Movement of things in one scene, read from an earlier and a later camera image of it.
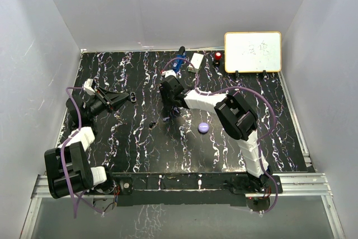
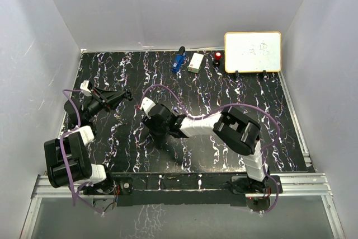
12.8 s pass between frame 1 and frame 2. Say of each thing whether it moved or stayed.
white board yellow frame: stayed
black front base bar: stayed
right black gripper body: moved
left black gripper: stayed
